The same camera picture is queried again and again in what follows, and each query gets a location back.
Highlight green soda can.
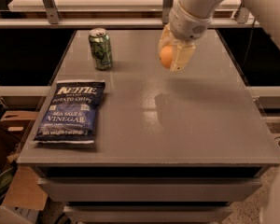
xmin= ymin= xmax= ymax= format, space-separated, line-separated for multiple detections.
xmin=89 ymin=28 xmax=113 ymax=70

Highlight grey lower drawer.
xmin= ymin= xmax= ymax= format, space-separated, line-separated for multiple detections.
xmin=63 ymin=206 xmax=231 ymax=224

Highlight blue Kettle chips bag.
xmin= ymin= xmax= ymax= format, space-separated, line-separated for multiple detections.
xmin=35 ymin=79 xmax=105 ymax=144

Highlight grey drawer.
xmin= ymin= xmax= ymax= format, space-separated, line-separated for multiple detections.
xmin=63 ymin=206 xmax=231 ymax=224
xmin=38 ymin=178 xmax=261 ymax=202

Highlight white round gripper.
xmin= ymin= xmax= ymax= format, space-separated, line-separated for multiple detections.
xmin=158 ymin=2 xmax=212 ymax=72

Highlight orange fruit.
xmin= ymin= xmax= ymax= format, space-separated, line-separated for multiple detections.
xmin=160 ymin=45 xmax=173 ymax=69

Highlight grey metal railing frame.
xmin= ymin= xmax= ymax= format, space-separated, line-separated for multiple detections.
xmin=0 ymin=0 xmax=261 ymax=30

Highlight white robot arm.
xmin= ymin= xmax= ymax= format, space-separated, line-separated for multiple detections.
xmin=159 ymin=0 xmax=280 ymax=224

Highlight brown cardboard box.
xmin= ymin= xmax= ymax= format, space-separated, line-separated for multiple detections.
xmin=0 ymin=111 xmax=48 ymax=211

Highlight grey upper drawer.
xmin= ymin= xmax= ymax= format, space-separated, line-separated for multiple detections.
xmin=38 ymin=178 xmax=261 ymax=202

